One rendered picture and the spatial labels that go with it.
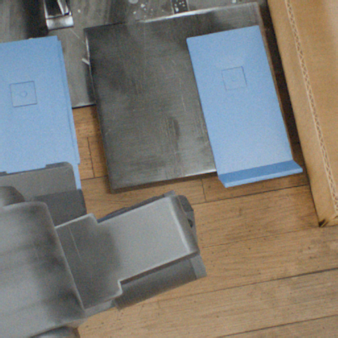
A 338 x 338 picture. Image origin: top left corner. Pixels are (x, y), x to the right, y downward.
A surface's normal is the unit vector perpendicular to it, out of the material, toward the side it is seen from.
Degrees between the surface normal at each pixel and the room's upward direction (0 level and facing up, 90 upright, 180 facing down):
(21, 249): 22
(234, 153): 0
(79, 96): 0
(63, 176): 31
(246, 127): 0
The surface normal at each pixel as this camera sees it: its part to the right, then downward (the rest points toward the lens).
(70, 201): -0.12, -0.95
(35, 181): 0.15, 0.26
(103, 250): -0.04, -0.23
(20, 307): 0.34, -0.36
